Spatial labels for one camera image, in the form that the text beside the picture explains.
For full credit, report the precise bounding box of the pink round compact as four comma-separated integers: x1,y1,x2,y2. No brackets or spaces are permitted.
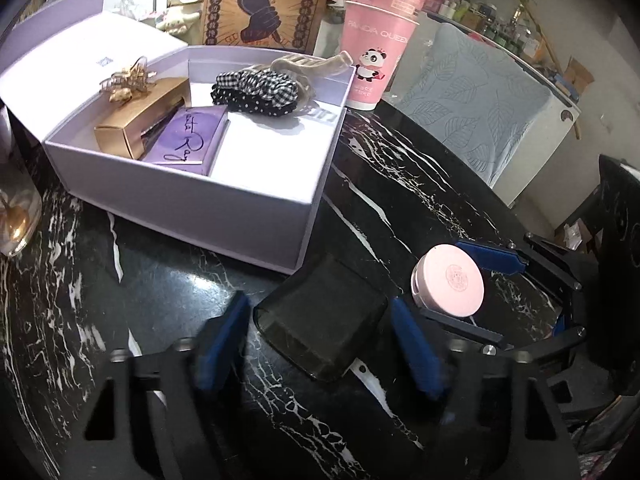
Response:
411,244,485,318

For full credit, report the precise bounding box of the dark smoky square container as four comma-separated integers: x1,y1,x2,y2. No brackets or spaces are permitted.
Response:
253,254,387,382

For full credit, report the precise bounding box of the purple signed card box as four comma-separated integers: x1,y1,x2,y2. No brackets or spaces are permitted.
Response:
142,106,228,177

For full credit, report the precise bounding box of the black white gingham scrunchie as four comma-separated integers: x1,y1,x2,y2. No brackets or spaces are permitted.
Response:
214,68,298,117

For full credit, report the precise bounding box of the pearl white hair claw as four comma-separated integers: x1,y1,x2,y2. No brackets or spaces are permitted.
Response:
269,51,354,113

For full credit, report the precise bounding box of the gold bear hair claw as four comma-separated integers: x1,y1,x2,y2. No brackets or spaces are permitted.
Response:
100,56,156,105

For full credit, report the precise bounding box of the white low cabinet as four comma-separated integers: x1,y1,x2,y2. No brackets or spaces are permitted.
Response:
437,16,580,207

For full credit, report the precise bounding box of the lavender open gift box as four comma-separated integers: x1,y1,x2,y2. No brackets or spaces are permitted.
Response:
1,0,354,274

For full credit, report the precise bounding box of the clear drinking glass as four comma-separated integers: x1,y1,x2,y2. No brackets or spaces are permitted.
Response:
0,159,42,258

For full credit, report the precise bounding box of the lower pink panda cup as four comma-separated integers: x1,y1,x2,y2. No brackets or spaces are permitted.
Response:
341,1,419,110

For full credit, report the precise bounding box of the gold rectangular small box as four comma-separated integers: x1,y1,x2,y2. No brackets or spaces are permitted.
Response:
94,77,191,159

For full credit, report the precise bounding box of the black polka-dot scrunchie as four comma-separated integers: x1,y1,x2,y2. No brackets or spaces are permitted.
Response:
210,84,288,117

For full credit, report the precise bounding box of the brown fried chicken paper bag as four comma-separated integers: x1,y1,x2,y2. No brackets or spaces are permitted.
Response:
202,0,326,54

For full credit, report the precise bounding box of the cream robot-shaped kettle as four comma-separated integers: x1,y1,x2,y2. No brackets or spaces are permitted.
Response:
154,0,204,37

